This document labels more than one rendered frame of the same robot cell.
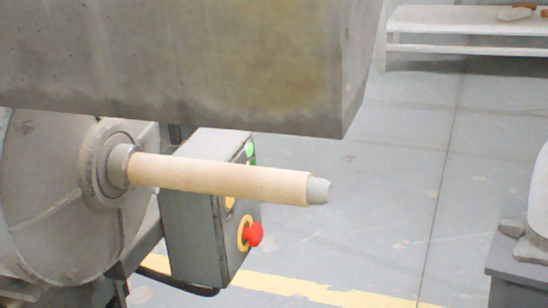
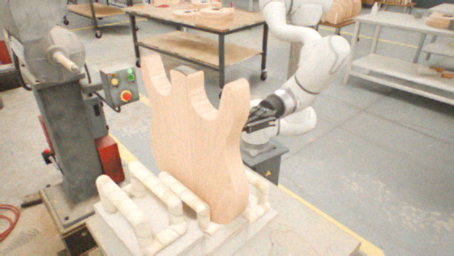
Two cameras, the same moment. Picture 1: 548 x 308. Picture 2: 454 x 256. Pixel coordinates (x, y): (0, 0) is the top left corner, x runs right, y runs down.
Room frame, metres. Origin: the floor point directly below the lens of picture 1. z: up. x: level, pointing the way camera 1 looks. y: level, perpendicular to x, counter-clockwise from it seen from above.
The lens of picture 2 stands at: (-0.31, -1.10, 1.67)
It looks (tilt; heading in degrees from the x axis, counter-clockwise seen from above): 31 degrees down; 27
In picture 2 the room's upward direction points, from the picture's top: straight up
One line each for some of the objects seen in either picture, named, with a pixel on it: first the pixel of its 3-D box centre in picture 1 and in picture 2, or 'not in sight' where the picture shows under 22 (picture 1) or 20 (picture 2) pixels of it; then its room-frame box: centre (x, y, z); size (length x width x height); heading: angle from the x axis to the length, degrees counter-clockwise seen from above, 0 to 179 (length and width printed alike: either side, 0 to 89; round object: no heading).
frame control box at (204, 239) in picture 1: (170, 223); (111, 87); (0.79, 0.18, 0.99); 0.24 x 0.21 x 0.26; 69
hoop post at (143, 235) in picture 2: not in sight; (143, 237); (-0.01, -0.76, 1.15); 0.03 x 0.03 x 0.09
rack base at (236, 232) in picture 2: not in sight; (196, 220); (0.20, -0.74, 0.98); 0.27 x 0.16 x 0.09; 72
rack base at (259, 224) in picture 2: not in sight; (233, 203); (0.35, -0.79, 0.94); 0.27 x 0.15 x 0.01; 72
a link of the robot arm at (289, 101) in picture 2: not in sight; (279, 104); (0.54, -0.86, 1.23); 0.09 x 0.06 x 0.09; 71
